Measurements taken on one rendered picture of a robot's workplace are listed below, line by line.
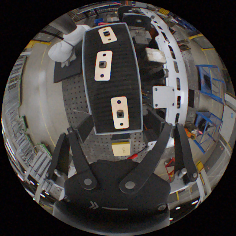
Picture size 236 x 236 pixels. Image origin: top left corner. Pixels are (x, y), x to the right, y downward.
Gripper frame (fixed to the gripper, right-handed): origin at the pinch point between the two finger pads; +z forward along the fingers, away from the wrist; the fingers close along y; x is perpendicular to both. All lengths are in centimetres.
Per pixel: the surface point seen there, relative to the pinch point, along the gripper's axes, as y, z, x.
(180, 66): 35.6, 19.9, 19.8
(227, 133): 795, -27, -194
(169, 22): 50, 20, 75
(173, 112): 28.7, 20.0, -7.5
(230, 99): 807, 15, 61
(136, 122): 4.0, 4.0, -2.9
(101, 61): -2.8, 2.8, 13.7
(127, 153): 0.8, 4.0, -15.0
